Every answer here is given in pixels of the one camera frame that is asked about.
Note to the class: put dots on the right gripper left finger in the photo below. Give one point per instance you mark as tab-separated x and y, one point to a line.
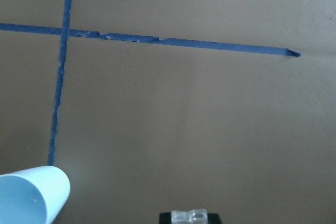
165	218

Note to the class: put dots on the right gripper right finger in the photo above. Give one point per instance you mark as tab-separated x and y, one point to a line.
213	218

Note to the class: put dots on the clear ice cube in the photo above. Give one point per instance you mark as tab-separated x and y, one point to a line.
195	216

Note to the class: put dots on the light blue plastic cup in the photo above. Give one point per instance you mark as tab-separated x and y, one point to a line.
34	195

